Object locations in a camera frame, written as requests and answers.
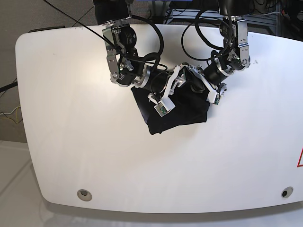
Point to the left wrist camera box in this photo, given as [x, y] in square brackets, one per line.
[214, 97]

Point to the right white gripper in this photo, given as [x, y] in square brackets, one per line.
[162, 83]

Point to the red tape marking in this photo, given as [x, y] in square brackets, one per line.
[300, 162]

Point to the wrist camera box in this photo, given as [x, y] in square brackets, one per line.
[214, 97]
[164, 106]

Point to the right table grommet hole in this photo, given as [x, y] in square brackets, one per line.
[287, 192]

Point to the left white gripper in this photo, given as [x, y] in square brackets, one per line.
[211, 78]

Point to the black T-shirt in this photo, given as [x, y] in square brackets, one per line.
[190, 107]

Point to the table grommet hole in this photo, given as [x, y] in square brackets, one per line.
[287, 192]
[84, 195]

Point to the left table grommet hole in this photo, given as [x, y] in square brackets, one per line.
[84, 195]

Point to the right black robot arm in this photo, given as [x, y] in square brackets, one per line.
[126, 67]

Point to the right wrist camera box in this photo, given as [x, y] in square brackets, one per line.
[164, 106]

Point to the aluminium frame rail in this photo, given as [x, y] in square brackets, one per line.
[163, 13]

